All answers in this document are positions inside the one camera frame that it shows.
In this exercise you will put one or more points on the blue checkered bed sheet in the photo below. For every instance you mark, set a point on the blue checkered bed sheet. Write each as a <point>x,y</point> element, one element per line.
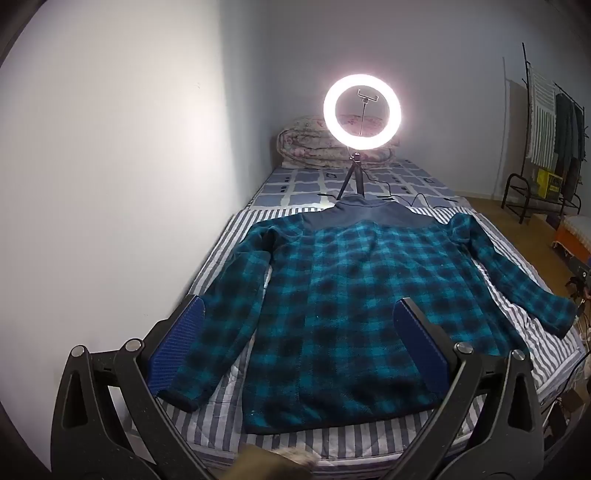
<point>295,184</point>

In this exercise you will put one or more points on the striped white towel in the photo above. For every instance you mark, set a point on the striped white towel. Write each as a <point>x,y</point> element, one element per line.
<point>542,115</point>

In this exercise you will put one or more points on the yellow box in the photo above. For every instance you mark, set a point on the yellow box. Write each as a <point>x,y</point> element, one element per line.
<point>549,182</point>

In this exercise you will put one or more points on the orange stool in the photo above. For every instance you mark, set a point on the orange stool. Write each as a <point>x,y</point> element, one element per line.
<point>575,235</point>

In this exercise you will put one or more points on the grey striped bed sheet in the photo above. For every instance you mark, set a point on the grey striped bed sheet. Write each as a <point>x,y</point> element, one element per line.
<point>531,341</point>

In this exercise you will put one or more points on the folded floral quilt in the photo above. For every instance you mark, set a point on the folded floral quilt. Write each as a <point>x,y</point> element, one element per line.
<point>300,143</point>

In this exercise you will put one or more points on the black shoe rack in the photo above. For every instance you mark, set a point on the black shoe rack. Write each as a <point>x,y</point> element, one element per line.
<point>512,184</point>

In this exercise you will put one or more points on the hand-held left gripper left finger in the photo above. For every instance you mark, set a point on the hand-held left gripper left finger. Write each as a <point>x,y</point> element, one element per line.
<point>184,332</point>

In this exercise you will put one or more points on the black tripod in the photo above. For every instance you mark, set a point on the black tripod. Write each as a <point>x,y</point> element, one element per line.
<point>355,166</point>

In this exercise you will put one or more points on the brown furry cloth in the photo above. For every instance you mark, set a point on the brown furry cloth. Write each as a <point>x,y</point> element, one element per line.
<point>277,461</point>

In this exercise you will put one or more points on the black clothes rack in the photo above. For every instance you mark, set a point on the black clothes rack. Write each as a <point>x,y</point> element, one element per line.
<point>526,60</point>

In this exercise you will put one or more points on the teal plaid fleece jacket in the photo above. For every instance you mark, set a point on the teal plaid fleece jacket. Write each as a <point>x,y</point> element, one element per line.
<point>346,300</point>

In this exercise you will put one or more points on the phone holder clamp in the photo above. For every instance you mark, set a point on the phone holder clamp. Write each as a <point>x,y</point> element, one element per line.
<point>368,96</point>

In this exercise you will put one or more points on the dark hanging garment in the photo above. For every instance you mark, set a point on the dark hanging garment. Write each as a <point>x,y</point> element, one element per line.
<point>568,134</point>

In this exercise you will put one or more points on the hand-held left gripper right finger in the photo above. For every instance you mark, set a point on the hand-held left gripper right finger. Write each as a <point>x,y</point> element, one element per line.
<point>418,341</point>

